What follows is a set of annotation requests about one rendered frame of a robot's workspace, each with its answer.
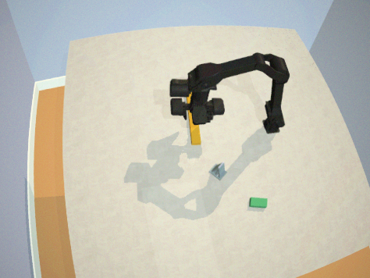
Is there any yellow bar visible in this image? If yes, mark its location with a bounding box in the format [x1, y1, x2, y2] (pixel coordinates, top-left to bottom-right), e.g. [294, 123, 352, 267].
[187, 92, 201, 145]

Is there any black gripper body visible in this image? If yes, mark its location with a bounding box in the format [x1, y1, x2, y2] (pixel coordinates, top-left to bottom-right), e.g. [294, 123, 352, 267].
[170, 95, 225, 116]

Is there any green rectangular block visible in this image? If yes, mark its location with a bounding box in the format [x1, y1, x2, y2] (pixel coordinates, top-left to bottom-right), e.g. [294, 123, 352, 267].
[250, 198, 268, 208]

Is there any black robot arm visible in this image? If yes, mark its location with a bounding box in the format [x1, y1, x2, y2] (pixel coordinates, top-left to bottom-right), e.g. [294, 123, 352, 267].
[169, 52, 290, 134]

